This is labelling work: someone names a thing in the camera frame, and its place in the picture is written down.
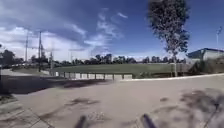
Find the building with dark roof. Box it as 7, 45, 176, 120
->
185, 47, 224, 75

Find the lamp pole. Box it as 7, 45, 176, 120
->
215, 26, 223, 52

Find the robot's own part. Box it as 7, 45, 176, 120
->
141, 113, 157, 128
74, 115, 88, 128

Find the green sports field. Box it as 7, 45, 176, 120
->
19, 62, 191, 80

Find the tall pole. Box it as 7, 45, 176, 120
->
24, 31, 30, 63
36, 29, 44, 73

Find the row of distant trees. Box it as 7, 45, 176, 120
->
49, 53, 188, 65

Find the fence with white panels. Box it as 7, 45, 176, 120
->
49, 70, 135, 81

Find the dark asphalt ground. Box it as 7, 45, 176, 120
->
0, 74, 113, 96

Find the slim tall tree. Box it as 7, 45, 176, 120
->
147, 0, 191, 78

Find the pale concrete kerb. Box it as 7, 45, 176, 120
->
119, 72, 224, 83

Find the pale concrete path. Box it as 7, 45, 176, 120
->
0, 75, 224, 128

